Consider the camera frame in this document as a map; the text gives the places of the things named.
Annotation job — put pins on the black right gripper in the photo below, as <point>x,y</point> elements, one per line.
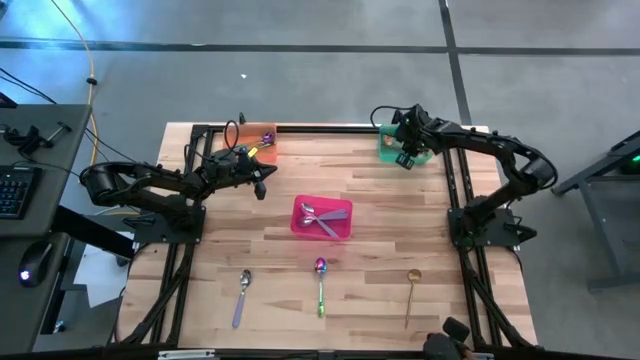
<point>412,130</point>

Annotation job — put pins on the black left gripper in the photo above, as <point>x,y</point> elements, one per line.
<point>230,170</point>

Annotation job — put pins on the rainbow iridescent spoon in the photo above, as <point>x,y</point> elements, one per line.
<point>320,265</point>
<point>268,138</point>

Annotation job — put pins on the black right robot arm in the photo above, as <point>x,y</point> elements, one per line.
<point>500,145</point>

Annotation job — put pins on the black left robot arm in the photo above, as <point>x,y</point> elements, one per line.
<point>150,182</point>

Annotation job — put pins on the yellow tag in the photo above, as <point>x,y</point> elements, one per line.
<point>253,151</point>

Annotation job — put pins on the teal plastic bin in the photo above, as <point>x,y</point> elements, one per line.
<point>387,155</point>

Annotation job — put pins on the orange plastic bin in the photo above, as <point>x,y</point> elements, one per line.
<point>255,131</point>

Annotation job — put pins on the pink plastic bin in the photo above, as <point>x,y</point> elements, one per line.
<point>325,201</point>

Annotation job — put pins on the white paper sheet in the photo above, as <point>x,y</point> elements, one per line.
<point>100,275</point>

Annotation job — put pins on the dark metal side table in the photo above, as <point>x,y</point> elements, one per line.
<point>610,225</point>

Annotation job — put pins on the dark grey desk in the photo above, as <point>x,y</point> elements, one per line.
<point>50,120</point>

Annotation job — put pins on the black computer mouse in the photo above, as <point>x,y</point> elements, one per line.
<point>34,265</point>

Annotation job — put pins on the black backlit keyboard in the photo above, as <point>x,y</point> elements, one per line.
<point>15,192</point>

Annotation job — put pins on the black frame knob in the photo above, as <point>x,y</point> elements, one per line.
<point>242,120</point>

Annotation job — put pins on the black aluminium table frame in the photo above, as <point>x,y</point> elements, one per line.
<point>325,129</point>

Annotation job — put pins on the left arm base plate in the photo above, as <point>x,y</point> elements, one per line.
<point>170,232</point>

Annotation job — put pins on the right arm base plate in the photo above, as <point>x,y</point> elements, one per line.
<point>492,235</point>

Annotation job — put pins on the silver metal bracket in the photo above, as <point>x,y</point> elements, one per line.
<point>185,355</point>
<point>482,356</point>

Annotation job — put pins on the black clamp mount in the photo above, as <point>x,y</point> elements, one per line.
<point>30,140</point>

